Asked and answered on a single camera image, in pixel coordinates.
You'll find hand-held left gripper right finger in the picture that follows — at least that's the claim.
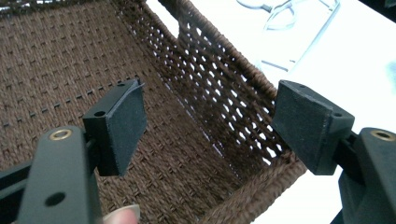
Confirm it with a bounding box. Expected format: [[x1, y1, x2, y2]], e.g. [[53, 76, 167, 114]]
[[271, 79, 396, 224]]

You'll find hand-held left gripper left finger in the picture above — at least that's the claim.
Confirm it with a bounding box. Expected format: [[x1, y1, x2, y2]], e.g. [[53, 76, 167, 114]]
[[17, 78, 148, 224]]

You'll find brown woven basket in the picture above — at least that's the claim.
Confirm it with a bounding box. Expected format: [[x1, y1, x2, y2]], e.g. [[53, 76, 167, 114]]
[[0, 0, 308, 224]]

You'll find dark glossy object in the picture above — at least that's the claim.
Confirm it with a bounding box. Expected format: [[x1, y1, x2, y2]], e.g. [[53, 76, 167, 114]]
[[0, 0, 94, 15]]

